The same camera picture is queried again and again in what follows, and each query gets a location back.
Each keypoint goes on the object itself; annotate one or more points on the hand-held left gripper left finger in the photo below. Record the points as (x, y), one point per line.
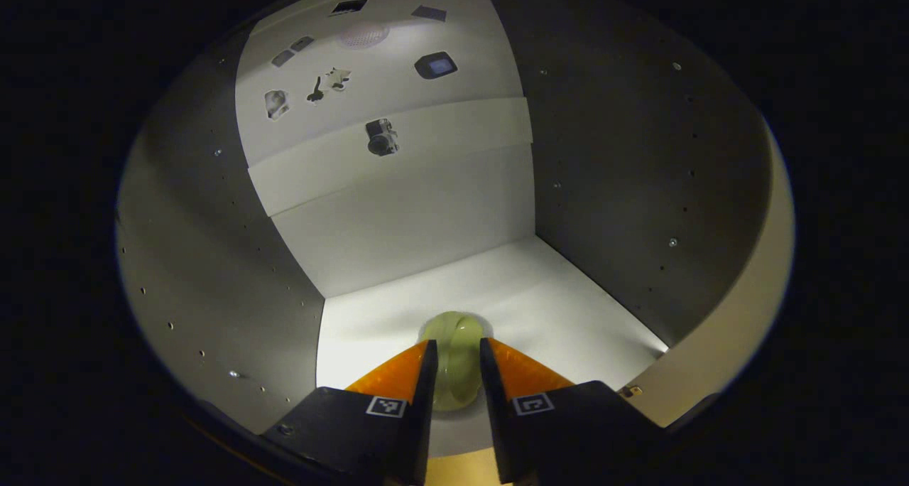
(419, 429)

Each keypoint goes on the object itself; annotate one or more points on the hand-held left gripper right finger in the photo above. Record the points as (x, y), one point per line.
(493, 429)

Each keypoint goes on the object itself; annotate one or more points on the pale green bottle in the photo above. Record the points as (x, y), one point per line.
(458, 358)

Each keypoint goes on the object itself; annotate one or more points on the dark grey cabinet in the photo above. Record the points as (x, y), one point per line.
(625, 187)

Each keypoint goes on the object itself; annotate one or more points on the light grey cabinet shelf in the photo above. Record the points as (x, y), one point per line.
(554, 308)

